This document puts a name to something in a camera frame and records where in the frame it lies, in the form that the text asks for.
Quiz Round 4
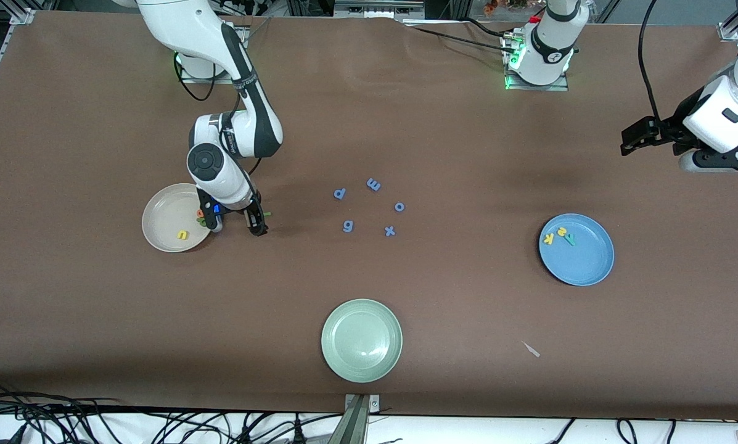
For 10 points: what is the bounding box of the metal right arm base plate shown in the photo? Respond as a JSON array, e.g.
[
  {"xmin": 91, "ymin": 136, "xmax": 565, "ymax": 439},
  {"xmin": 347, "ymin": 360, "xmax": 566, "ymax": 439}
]
[{"xmin": 178, "ymin": 25, "xmax": 246, "ymax": 84}]

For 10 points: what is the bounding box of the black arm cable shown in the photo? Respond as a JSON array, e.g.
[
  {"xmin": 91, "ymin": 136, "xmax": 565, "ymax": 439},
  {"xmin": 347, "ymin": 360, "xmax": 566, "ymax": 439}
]
[
  {"xmin": 638, "ymin": 0, "xmax": 662, "ymax": 124},
  {"xmin": 171, "ymin": 52, "xmax": 264, "ymax": 179}
]

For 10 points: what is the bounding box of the pale green round plate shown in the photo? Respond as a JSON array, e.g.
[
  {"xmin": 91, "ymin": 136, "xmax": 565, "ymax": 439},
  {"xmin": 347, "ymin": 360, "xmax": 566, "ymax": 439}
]
[{"xmin": 321, "ymin": 299, "xmax": 403, "ymax": 384}]

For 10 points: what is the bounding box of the beige round plate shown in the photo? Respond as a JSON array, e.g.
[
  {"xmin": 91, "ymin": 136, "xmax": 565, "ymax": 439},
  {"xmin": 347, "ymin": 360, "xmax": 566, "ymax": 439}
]
[{"xmin": 142, "ymin": 183, "xmax": 216, "ymax": 253}]

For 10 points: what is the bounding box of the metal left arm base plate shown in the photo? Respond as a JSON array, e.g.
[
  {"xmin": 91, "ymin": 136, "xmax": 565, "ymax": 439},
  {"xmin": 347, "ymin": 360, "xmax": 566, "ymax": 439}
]
[{"xmin": 504, "ymin": 34, "xmax": 570, "ymax": 92}]

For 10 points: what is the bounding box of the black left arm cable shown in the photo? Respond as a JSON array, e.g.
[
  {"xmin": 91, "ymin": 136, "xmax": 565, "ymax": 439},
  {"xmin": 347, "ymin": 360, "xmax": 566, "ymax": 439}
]
[{"xmin": 638, "ymin": 0, "xmax": 662, "ymax": 124}]

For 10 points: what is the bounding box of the blue round plate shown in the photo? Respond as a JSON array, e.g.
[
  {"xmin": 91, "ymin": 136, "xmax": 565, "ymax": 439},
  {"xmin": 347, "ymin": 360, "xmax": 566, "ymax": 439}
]
[{"xmin": 539, "ymin": 213, "xmax": 615, "ymax": 287}]

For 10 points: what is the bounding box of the grey metal camera pole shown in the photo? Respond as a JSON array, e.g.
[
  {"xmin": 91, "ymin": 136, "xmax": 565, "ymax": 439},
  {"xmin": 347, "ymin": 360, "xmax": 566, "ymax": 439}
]
[{"xmin": 329, "ymin": 393, "xmax": 382, "ymax": 444}]

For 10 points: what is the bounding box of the black cable bundle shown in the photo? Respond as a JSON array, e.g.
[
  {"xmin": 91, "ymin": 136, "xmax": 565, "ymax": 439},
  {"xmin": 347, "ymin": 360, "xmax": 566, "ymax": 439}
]
[{"xmin": 0, "ymin": 382, "xmax": 345, "ymax": 444}]

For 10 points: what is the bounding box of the black cable on table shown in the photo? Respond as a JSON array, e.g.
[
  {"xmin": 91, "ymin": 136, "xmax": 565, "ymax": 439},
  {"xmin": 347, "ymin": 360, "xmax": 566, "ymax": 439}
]
[{"xmin": 403, "ymin": 17, "xmax": 523, "ymax": 55}]

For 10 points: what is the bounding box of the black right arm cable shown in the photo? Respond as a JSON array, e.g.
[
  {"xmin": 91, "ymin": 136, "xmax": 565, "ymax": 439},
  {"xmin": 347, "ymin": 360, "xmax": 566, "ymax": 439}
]
[{"xmin": 171, "ymin": 52, "xmax": 264, "ymax": 179}]

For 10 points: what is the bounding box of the grey metal box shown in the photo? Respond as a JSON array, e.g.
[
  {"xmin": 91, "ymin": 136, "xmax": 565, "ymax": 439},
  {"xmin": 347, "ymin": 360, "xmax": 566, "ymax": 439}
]
[{"xmin": 334, "ymin": 0, "xmax": 425, "ymax": 18}]

